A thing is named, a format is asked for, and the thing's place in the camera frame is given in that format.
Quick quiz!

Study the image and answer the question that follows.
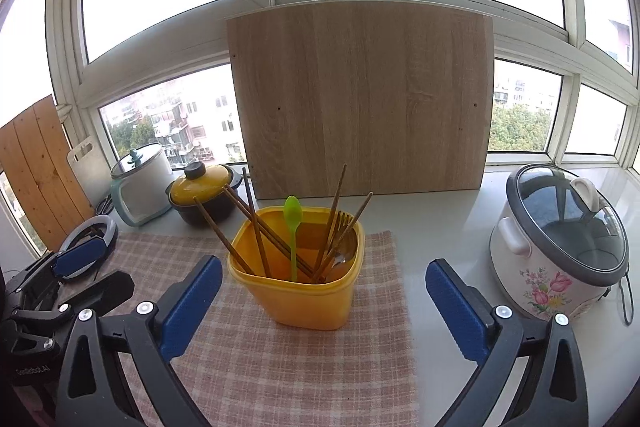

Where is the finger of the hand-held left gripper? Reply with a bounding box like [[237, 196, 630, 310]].
[[5, 237, 110, 308], [10, 271, 135, 350]]

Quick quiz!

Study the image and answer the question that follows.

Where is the white cutting board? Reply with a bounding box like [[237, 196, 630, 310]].
[[67, 136, 113, 212]]

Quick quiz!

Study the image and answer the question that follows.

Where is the teal white electric cooker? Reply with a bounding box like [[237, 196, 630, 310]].
[[110, 144, 175, 228]]

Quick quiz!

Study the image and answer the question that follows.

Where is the light wooden board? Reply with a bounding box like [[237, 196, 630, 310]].
[[226, 2, 495, 200]]

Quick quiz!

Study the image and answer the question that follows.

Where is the yellow-lidded black casserole pot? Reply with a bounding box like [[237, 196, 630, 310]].
[[166, 161, 243, 225]]

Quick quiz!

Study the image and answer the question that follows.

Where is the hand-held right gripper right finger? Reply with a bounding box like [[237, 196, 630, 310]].
[[426, 259, 590, 427]]

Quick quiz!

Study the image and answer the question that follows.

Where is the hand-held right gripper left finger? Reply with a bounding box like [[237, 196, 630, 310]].
[[56, 255, 223, 427]]

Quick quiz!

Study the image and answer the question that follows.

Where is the floral white slow cooker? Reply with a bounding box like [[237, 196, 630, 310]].
[[489, 164, 630, 320]]

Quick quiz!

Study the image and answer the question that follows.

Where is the black slow cooker power cord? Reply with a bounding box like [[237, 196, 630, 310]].
[[617, 279, 637, 327]]

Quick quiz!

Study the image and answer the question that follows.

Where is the white ring light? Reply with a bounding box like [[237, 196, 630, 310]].
[[57, 214, 119, 283]]

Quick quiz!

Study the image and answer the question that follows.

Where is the metal fork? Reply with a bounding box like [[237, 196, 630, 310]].
[[320, 209, 353, 279]]

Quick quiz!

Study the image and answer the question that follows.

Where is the orange wooden slat panel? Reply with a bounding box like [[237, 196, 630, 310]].
[[0, 94, 96, 253]]

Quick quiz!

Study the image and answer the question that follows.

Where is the green plastic spoon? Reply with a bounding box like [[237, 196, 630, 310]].
[[283, 196, 302, 282]]

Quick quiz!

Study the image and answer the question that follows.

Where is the yellow plastic container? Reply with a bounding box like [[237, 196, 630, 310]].
[[227, 206, 366, 332]]

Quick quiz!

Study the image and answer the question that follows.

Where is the pink plaid cloth mat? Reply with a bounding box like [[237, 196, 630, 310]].
[[50, 231, 420, 427]]

